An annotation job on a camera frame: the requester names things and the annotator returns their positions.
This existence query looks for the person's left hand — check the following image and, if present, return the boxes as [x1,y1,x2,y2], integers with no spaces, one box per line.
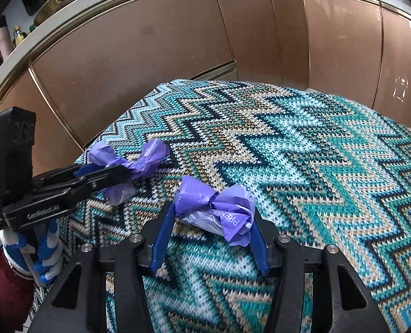
[1,219,62,287]

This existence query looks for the person's left forearm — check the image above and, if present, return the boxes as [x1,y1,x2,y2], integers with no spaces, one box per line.
[0,250,36,333]

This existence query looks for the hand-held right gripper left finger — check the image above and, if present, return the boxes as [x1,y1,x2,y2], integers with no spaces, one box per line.
[27,203,176,333]

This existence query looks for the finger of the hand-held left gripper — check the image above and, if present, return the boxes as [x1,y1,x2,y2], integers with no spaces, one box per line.
[32,165,104,190]
[66,165,134,201]

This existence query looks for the zigzag knitted blanket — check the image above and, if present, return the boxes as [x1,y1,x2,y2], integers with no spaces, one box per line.
[32,80,411,333]

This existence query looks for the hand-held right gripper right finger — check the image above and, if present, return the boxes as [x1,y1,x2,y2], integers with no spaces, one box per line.
[249,208,390,333]

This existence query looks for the copper kitchen base cabinets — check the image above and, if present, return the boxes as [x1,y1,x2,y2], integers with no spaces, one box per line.
[0,0,411,212]

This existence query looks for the purple plastic wrapper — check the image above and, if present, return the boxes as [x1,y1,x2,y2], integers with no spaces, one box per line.
[174,176,257,247]
[87,139,170,206]

